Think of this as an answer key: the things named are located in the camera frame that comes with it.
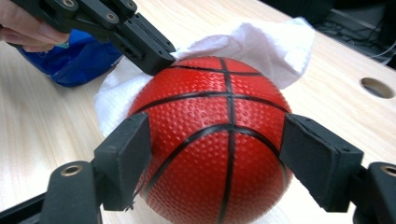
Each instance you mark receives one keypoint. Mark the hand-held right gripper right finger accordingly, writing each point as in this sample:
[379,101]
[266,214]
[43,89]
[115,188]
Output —
[320,161]

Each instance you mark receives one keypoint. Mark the white wet wipe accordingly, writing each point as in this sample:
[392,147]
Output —
[274,46]

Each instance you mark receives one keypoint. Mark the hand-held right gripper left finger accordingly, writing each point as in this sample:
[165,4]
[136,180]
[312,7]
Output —
[124,161]

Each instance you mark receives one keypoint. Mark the blue wet wipes packet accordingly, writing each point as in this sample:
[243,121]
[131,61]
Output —
[77,68]

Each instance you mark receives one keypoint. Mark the red basketball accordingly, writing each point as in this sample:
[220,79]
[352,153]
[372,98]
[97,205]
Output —
[211,149]

